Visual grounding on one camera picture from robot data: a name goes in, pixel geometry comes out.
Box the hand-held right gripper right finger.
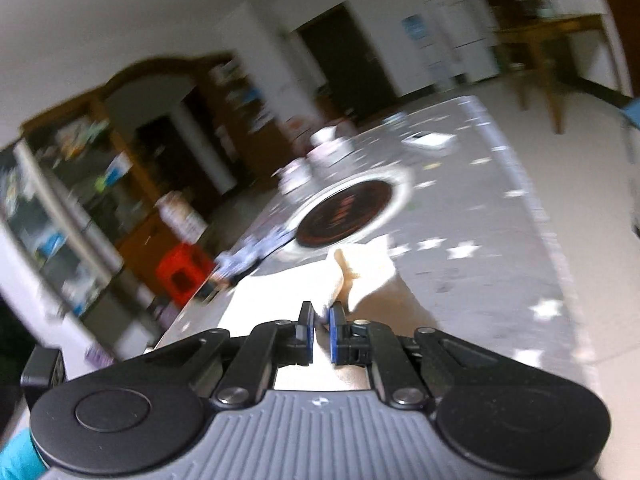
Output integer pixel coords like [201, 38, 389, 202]
[327, 302, 506, 408]

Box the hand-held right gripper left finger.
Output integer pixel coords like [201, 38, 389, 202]
[150, 301, 317, 407]

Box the cream white garment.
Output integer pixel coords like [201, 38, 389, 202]
[217, 235, 441, 393]

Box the person's teal clothing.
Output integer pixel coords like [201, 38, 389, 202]
[0, 427, 48, 480]

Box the blue knit work glove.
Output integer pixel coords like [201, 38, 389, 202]
[215, 230, 296, 281]

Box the round built-in induction cooker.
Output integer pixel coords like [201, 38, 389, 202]
[277, 167, 416, 256]

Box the red plastic stool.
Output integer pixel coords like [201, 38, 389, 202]
[155, 244, 216, 307]

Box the printed paper sack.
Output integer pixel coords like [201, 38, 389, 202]
[156, 191, 207, 246]

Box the wooden display cabinet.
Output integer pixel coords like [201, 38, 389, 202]
[0, 105, 166, 351]

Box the large pink tissue box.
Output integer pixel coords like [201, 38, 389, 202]
[307, 127, 356, 166]

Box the white power strip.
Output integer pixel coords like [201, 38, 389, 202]
[402, 130, 456, 153]

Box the brown wooden shelf unit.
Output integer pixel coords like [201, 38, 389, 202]
[200, 52, 281, 191]

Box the white refrigerator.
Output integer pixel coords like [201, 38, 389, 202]
[425, 0, 501, 83]

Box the wooden side table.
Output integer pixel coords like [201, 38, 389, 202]
[492, 12, 616, 133]

